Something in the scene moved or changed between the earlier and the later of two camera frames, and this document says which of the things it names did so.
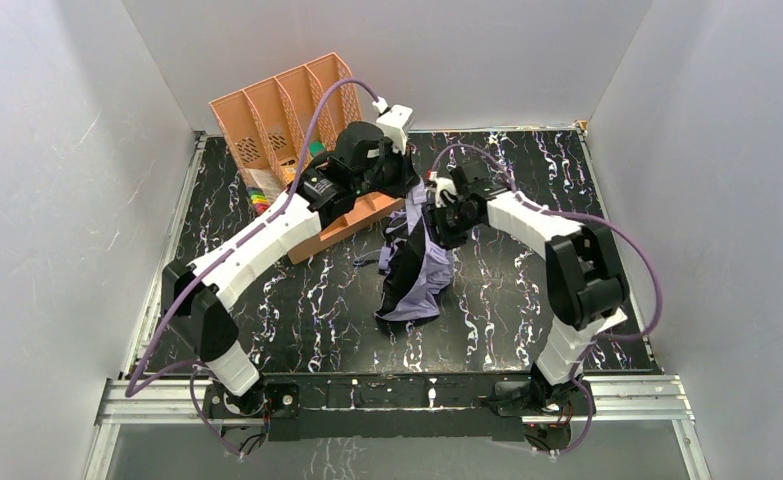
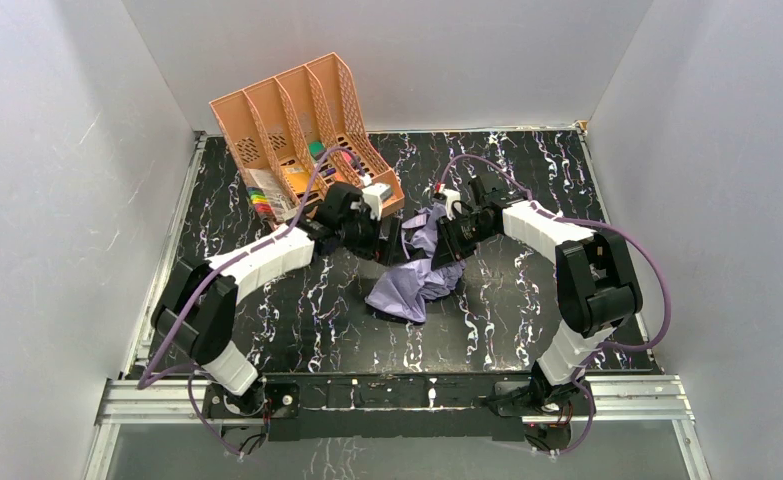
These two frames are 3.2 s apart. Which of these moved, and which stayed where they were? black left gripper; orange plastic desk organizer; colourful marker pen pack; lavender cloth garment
Moved: black left gripper; lavender cloth garment
Stayed: orange plastic desk organizer; colourful marker pen pack
